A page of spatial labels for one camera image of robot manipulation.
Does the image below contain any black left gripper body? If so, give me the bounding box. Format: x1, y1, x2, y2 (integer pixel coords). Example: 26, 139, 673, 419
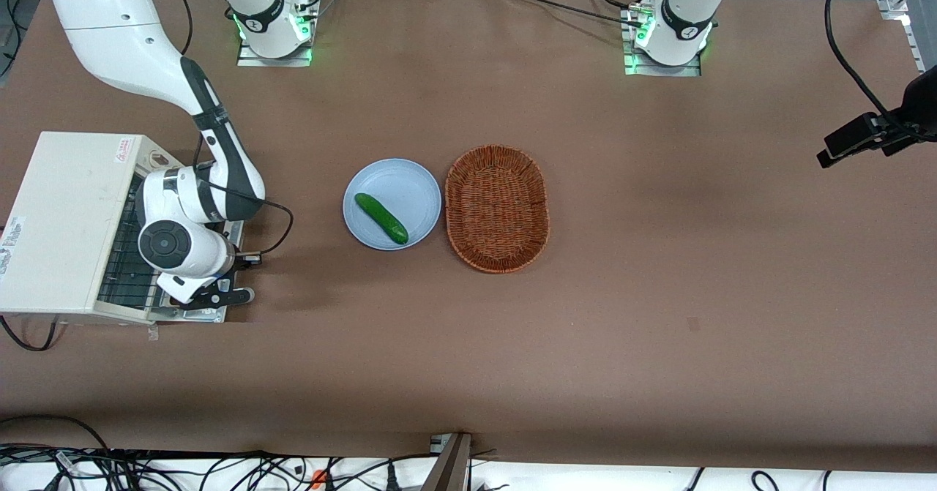
886, 65, 937, 141

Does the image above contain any white toaster oven body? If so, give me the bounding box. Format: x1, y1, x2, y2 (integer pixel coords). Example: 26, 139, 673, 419
0, 131, 184, 326

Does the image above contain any white printed oven label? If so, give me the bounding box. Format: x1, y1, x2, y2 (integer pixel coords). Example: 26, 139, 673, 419
0, 216, 27, 277

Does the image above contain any green cucumber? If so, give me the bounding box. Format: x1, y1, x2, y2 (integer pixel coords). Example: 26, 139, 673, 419
354, 192, 410, 245

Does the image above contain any light blue round plate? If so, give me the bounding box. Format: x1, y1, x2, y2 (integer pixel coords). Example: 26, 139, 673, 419
343, 158, 443, 251

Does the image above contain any brown oval wicker basket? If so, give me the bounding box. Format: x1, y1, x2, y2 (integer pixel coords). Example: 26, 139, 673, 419
444, 145, 550, 274

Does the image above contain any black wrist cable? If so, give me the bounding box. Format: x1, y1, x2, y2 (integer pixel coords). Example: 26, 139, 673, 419
192, 136, 296, 258

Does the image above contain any black hanging cable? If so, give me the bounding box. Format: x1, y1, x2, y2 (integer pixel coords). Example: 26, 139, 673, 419
824, 0, 895, 123

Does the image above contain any oven wire rack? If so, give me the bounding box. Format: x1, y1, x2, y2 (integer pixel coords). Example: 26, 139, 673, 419
97, 175, 160, 310

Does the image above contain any aluminium frame profile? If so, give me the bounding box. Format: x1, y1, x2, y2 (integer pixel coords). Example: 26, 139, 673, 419
878, 0, 937, 75

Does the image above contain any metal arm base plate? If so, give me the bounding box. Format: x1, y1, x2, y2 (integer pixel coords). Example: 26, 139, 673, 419
622, 2, 703, 78
236, 7, 318, 68

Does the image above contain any black oven power cable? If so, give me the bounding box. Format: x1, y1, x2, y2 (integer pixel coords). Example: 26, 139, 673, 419
0, 315, 61, 352

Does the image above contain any black floor cable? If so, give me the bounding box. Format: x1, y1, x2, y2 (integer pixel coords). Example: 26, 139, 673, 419
0, 414, 111, 451

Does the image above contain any dark metal camera stand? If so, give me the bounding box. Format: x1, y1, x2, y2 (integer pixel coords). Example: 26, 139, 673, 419
422, 432, 474, 491

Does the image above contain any long black table cable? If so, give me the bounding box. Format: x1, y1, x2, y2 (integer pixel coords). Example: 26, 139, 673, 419
498, 0, 646, 28

